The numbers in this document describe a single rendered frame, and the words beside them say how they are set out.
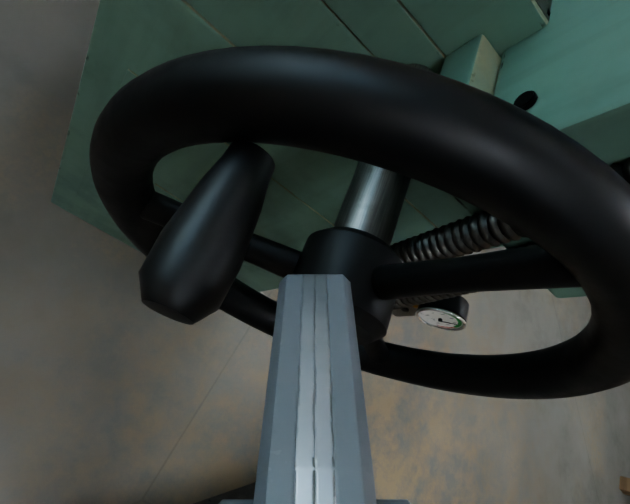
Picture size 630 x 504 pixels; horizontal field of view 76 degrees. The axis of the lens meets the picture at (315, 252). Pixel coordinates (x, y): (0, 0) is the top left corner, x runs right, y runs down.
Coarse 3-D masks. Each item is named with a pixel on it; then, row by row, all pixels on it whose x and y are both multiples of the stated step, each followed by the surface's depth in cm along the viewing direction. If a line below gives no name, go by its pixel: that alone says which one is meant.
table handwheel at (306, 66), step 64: (192, 64) 12; (256, 64) 11; (320, 64) 10; (384, 64) 10; (128, 128) 14; (192, 128) 13; (256, 128) 12; (320, 128) 11; (384, 128) 10; (448, 128) 10; (512, 128) 10; (128, 192) 20; (384, 192) 24; (448, 192) 11; (512, 192) 10; (576, 192) 10; (256, 256) 22; (320, 256) 21; (384, 256) 21; (512, 256) 15; (576, 256) 12; (256, 320) 33; (384, 320) 21; (448, 384) 29; (512, 384) 25; (576, 384) 20
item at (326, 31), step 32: (192, 0) 31; (224, 0) 30; (256, 0) 29; (288, 0) 28; (320, 0) 28; (224, 32) 33; (256, 32) 32; (288, 32) 31; (320, 32) 30; (352, 32) 29; (416, 192) 41
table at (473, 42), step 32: (416, 0) 25; (448, 0) 25; (480, 0) 24; (512, 0) 24; (544, 0) 24; (448, 32) 26; (480, 32) 26; (512, 32) 25; (448, 64) 27; (480, 64) 25; (576, 288) 29
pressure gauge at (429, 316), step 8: (456, 296) 49; (424, 304) 50; (432, 304) 49; (440, 304) 49; (448, 304) 49; (456, 304) 49; (464, 304) 50; (416, 312) 51; (424, 312) 51; (432, 312) 50; (440, 312) 49; (448, 312) 48; (456, 312) 49; (464, 312) 49; (424, 320) 53; (432, 320) 52; (448, 320) 51; (456, 320) 50; (464, 320) 49; (440, 328) 53; (448, 328) 53; (456, 328) 52; (464, 328) 51
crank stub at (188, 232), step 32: (224, 160) 12; (256, 160) 13; (192, 192) 12; (224, 192) 12; (256, 192) 12; (192, 224) 11; (224, 224) 11; (256, 224) 13; (160, 256) 11; (192, 256) 11; (224, 256) 11; (160, 288) 10; (192, 288) 10; (224, 288) 11; (192, 320) 11
